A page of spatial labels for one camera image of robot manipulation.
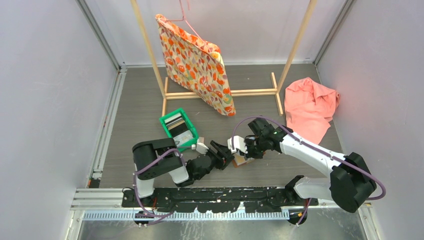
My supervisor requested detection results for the aluminium frame rail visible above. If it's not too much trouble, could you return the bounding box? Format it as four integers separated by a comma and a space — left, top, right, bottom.
71, 185, 374, 222

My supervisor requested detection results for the pink crumpled cloth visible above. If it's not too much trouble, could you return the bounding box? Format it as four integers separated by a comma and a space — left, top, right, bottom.
284, 77, 341, 144

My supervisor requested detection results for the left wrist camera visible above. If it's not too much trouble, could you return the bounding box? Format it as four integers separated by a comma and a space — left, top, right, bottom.
191, 137, 209, 155

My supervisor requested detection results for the pink wire hanger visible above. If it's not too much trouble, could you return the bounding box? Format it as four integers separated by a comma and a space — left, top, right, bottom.
164, 0, 219, 52

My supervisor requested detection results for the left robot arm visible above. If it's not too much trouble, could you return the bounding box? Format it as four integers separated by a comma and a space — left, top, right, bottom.
132, 138, 235, 207

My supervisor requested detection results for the wooden clothes rack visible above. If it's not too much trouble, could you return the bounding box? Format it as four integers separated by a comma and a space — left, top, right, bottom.
130, 0, 317, 116

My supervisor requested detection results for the green plastic card bin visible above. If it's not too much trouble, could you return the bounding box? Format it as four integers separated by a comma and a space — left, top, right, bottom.
159, 107, 200, 152

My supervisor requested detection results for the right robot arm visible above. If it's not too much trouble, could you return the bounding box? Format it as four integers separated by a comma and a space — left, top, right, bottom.
228, 116, 379, 213

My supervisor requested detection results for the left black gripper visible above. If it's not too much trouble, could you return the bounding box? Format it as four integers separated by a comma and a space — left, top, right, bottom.
205, 140, 235, 171

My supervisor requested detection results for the brown leather card holder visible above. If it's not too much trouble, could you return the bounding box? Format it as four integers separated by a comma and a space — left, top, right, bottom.
232, 154, 255, 168

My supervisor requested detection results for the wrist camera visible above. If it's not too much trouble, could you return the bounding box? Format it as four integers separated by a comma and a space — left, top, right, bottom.
191, 137, 209, 155
227, 135, 248, 155

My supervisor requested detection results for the floral fabric bag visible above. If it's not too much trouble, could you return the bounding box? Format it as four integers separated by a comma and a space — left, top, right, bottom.
155, 14, 236, 116

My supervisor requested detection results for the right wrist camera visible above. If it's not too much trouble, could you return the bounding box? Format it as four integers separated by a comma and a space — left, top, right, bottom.
227, 135, 248, 155

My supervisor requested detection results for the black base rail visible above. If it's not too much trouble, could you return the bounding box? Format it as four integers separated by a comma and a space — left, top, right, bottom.
140, 186, 306, 214

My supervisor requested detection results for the stack of credit cards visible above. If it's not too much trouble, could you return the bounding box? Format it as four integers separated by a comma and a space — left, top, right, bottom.
164, 113, 195, 147

